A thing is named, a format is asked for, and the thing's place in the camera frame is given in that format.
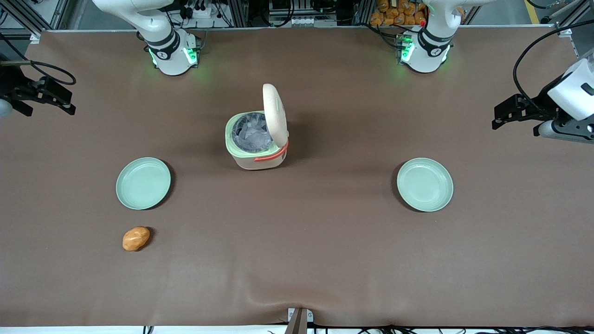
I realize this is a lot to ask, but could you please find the beige rice cooker orange handle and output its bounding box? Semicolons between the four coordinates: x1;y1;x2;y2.
225;83;291;171

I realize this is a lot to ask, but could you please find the pale green plate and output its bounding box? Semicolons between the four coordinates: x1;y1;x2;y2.
116;157;172;210
397;158;454;212

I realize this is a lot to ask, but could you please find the bag of orange bread rolls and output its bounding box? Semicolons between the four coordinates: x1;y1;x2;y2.
369;0;427;26

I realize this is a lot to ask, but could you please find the orange bread roll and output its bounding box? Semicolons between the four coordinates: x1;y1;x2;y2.
123;226;151;252

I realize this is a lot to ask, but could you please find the white power strip with plugs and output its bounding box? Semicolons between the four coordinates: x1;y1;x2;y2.
182;4;215;20

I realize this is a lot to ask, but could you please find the crumpled white plastic bag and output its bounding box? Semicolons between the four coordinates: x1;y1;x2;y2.
231;113;272;153

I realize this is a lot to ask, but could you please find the long white power strip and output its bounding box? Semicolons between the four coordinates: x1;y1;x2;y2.
269;15;337;27

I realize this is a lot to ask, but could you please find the brown table mat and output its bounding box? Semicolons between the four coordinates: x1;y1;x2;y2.
0;26;594;328

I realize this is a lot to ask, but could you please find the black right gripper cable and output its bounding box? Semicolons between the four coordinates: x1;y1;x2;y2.
0;32;77;87

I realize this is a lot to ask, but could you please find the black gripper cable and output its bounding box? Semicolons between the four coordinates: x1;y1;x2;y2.
512;19;594;112
0;32;77;87

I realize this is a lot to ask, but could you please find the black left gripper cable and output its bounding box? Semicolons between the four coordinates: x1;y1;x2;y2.
512;19;594;112

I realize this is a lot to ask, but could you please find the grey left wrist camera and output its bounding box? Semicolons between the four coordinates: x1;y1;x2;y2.
533;119;594;143

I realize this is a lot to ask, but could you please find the aluminium frame profile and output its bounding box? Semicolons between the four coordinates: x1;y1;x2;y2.
0;0;43;35
353;0;376;26
227;0;250;27

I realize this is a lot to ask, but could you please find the metal clamp bracket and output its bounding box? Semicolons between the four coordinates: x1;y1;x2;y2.
285;307;315;334

